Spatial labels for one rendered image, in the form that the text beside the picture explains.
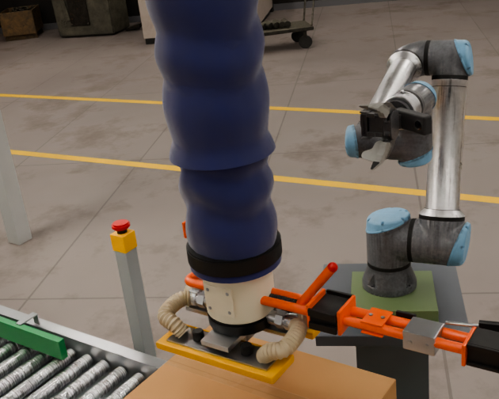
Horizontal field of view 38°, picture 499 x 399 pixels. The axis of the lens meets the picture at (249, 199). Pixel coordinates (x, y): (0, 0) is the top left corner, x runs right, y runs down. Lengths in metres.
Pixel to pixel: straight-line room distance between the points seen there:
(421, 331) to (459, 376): 1.98
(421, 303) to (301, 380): 0.70
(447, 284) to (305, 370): 0.91
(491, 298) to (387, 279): 1.64
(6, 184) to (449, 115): 3.51
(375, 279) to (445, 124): 0.58
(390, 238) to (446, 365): 1.25
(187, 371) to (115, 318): 2.20
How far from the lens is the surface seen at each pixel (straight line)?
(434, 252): 2.45
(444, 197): 2.45
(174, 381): 2.01
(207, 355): 1.75
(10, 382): 2.94
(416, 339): 1.56
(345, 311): 1.63
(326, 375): 1.96
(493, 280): 4.28
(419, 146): 1.96
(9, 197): 5.27
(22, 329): 3.04
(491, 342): 1.53
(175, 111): 1.52
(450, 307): 2.60
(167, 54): 1.49
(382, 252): 2.50
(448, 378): 3.52
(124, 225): 2.74
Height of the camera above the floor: 2.13
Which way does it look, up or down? 23 degrees down
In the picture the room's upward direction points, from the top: 7 degrees counter-clockwise
